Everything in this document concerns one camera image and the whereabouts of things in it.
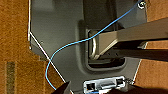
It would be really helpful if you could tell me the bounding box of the thin blue cable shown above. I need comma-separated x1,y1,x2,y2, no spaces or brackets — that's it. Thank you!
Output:
44,0,144,92

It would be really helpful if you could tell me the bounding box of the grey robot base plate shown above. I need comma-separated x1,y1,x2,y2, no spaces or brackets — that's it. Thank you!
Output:
28,0,149,94

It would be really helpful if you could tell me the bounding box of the small white cable box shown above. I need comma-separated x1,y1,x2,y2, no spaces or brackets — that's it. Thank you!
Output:
81,75,129,94

